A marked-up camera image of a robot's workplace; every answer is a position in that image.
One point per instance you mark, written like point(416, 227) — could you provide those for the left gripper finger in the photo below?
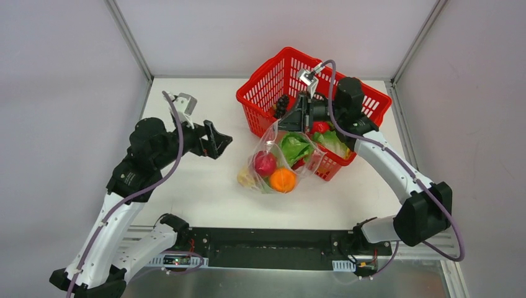
point(220, 143)
point(212, 135)

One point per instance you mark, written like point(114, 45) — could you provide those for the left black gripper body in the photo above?
point(206, 138)

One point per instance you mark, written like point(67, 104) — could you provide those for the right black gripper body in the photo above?
point(304, 110)

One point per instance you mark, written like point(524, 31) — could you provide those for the napa cabbage toy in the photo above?
point(295, 146)

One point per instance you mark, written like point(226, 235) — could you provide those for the clear zip top bag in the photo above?
point(269, 142)

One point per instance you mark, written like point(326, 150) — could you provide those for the long red chili toy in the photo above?
point(298, 164)

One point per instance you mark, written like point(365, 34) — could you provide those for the red apple toy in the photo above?
point(264, 163)

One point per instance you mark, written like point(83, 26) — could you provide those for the orange fruit toy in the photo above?
point(283, 180)

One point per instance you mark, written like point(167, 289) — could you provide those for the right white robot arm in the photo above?
point(425, 205)

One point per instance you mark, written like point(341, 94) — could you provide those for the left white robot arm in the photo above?
point(101, 268)

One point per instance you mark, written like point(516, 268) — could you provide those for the red pepper toy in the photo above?
point(320, 127)

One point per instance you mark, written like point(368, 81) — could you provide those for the black grape bunch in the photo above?
point(281, 106)

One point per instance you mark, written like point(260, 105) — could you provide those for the green lettuce toy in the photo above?
point(330, 141)

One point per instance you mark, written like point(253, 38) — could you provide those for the red plastic shopping basket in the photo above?
point(358, 107)

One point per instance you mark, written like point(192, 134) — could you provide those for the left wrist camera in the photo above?
point(185, 105)

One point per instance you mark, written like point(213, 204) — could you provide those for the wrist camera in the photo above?
point(185, 105)
point(309, 78)

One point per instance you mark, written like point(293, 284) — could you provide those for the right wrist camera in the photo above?
point(309, 78)

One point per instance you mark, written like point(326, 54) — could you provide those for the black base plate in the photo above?
point(318, 250)

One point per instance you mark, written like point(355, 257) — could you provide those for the aluminium frame rail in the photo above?
point(164, 235)

